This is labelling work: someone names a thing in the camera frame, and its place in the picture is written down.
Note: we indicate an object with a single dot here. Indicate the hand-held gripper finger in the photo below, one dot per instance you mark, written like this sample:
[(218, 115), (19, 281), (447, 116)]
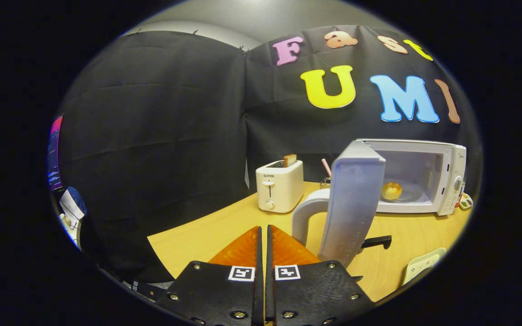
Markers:
[(270, 290), (260, 290)]

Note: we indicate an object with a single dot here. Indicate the white microwave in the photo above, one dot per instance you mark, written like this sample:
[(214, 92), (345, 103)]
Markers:
[(356, 203)]

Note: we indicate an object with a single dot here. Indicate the round golden bread bun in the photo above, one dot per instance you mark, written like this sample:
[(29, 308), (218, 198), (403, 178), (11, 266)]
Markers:
[(391, 190)]

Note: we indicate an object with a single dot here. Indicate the glass microwave turntable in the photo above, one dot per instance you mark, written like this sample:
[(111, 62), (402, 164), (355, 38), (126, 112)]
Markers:
[(413, 194)]

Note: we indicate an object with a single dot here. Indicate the white toaster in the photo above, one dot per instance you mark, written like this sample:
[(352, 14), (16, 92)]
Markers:
[(281, 190)]

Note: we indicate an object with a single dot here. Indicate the brown toast slice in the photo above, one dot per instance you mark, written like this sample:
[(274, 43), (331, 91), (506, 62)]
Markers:
[(290, 160)]

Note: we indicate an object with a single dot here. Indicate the pink striped straw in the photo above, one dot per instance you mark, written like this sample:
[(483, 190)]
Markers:
[(326, 167)]

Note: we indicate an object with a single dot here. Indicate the white dotted plate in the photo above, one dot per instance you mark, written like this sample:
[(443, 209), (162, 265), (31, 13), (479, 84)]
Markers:
[(422, 265)]

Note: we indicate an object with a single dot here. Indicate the blue and white bundle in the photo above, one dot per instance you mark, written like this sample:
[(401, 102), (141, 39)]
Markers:
[(73, 208)]

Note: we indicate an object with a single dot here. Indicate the white divided bean dish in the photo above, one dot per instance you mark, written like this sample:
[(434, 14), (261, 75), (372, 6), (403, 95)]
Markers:
[(466, 201)]

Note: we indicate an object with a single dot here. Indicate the clear plastic water bottle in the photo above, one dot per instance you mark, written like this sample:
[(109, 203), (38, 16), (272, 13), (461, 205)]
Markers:
[(463, 192)]

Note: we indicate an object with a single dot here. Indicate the monitor screen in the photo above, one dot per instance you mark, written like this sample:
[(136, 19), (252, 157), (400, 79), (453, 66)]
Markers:
[(55, 154)]

